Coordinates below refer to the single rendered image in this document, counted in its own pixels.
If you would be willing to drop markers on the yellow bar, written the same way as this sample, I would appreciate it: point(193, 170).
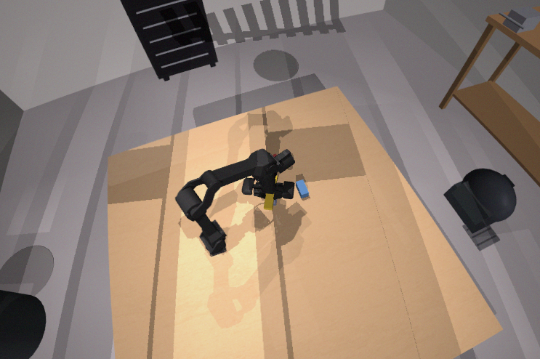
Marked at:
point(269, 199)

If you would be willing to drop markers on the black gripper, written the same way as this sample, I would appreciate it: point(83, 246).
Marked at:
point(280, 190)

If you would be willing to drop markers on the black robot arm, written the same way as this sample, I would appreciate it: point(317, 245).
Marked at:
point(261, 165)

